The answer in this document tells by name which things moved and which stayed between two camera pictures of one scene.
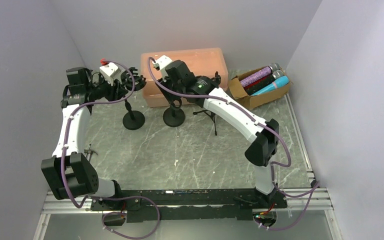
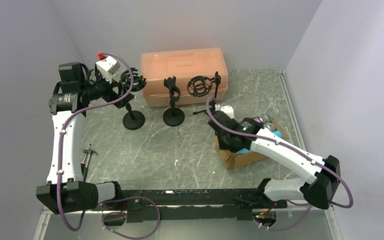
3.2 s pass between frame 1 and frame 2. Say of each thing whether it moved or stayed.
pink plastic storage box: stayed
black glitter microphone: moved
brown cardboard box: moved
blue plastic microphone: moved
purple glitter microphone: moved
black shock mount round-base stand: stayed
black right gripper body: moved
